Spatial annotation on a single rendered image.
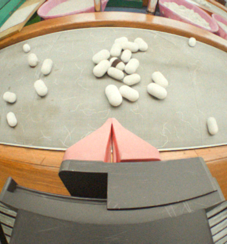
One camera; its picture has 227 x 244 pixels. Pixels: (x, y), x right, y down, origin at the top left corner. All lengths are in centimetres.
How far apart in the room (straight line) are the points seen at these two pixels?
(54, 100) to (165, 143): 21
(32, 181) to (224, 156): 33
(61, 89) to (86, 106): 6
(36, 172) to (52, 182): 3
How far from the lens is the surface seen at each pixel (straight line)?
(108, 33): 34
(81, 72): 25
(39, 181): 21
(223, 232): 55
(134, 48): 28
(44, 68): 27
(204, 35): 45
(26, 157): 23
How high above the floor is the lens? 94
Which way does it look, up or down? 76 degrees down
